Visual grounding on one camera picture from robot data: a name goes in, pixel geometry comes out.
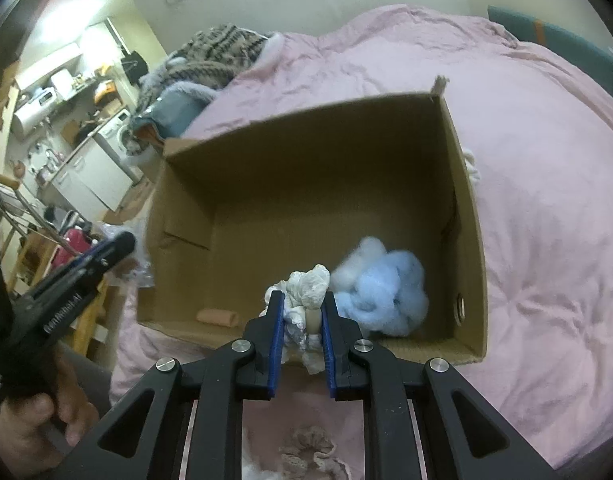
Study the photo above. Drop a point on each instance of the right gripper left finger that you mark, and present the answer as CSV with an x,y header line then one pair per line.
x,y
201,432

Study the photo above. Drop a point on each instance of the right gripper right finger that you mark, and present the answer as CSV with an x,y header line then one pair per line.
x,y
359,369

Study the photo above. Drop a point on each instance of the small beige roll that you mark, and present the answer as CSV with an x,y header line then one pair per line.
x,y
218,317

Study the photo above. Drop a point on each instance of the cream frilly scrunchie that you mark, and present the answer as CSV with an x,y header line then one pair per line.
x,y
304,293

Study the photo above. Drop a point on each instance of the light blue fluffy cloth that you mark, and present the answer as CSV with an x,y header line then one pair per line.
x,y
382,291

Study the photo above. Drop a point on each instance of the beige lace scrunchie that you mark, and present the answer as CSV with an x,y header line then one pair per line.
x,y
309,453

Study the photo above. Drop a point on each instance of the white sock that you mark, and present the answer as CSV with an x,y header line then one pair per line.
x,y
250,470

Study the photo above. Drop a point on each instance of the left hand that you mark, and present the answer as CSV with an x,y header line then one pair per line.
x,y
25,451

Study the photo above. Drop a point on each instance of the wooden chair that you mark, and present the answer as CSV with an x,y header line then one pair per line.
x,y
30,234

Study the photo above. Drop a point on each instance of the red bag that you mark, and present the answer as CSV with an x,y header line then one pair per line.
x,y
78,240

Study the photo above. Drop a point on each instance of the brown cardboard box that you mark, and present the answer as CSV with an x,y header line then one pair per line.
x,y
237,213

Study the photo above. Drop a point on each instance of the white kitchen cabinet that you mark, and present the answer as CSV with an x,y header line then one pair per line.
x,y
89,182

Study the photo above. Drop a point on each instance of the white washing machine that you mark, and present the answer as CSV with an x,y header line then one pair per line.
x,y
111,137

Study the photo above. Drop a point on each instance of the pink quilted duvet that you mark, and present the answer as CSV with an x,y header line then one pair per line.
x,y
540,133

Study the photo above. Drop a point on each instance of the patterned knit blanket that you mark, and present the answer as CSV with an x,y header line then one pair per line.
x,y
212,58

